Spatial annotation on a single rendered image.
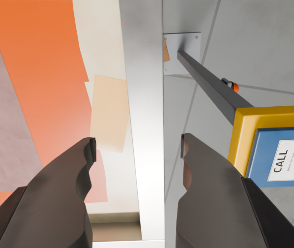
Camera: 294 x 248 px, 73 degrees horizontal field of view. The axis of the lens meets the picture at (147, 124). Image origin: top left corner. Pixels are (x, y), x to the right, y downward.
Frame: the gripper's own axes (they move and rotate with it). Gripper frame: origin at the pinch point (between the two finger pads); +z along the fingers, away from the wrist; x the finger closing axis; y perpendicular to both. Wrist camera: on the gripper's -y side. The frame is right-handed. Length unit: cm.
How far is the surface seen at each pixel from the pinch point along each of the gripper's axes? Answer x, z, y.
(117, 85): -2.8, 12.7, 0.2
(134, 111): -0.8, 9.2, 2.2
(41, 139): -14.1, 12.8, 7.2
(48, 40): -9.8, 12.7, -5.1
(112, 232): -6.2, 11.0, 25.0
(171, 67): 15, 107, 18
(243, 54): 56, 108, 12
